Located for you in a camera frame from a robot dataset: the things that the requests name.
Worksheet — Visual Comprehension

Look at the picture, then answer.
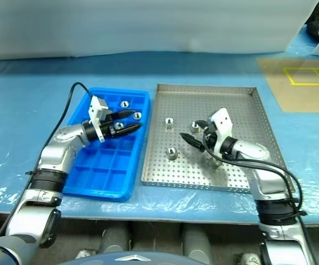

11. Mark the grey rounded cylinder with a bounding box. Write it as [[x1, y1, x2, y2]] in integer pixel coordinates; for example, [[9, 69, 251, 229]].
[[101, 223, 131, 255], [181, 225, 213, 265]]

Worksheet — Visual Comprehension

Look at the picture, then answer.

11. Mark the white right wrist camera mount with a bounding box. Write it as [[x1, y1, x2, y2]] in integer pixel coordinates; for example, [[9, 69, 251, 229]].
[[209, 108, 234, 153]]

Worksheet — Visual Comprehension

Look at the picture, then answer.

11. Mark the perforated metal tray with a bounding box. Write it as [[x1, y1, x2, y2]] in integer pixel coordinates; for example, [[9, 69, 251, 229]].
[[140, 83, 297, 194]]

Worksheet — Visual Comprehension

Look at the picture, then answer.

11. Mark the white crumpled wrap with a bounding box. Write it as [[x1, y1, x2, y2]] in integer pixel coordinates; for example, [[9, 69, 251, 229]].
[[76, 247, 98, 260], [238, 252, 261, 265]]

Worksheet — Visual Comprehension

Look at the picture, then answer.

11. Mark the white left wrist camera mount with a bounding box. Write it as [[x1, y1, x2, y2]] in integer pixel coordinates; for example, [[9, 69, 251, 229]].
[[88, 95, 110, 143]]

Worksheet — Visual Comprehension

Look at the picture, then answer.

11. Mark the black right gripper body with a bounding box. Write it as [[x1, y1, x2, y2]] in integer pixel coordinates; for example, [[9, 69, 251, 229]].
[[201, 122, 219, 152]]

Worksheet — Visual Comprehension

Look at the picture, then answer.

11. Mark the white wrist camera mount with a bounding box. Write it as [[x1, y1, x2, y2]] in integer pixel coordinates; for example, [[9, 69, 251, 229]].
[[88, 95, 110, 143], [209, 108, 234, 153]]

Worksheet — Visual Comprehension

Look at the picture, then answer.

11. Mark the large white backdrop sheet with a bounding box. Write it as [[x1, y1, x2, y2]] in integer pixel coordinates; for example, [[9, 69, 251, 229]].
[[0, 0, 319, 60]]

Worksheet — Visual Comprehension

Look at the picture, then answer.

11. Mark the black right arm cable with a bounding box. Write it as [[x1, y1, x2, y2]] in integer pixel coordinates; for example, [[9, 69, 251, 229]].
[[203, 131, 319, 265]]

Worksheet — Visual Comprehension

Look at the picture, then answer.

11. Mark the grey-blue robot torso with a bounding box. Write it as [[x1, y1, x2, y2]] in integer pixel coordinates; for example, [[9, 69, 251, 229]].
[[65, 250, 188, 265]]

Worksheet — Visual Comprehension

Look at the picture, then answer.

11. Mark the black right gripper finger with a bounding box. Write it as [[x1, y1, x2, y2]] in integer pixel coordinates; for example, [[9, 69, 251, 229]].
[[195, 119, 210, 131], [179, 132, 206, 152]]

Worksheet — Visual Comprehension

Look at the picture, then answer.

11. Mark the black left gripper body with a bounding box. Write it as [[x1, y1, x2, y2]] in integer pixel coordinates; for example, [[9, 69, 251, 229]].
[[103, 111, 116, 139]]

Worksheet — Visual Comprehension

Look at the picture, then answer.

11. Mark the brown cardboard sheet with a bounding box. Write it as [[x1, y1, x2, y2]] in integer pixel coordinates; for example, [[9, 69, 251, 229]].
[[256, 57, 319, 113]]

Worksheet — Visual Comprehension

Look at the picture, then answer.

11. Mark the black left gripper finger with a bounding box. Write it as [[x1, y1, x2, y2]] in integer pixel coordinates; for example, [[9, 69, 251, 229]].
[[111, 109, 135, 120], [111, 123, 143, 138]]

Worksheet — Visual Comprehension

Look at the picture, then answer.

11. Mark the blue compartment tray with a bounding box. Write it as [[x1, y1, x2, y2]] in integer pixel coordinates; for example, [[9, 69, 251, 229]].
[[61, 87, 152, 204]]

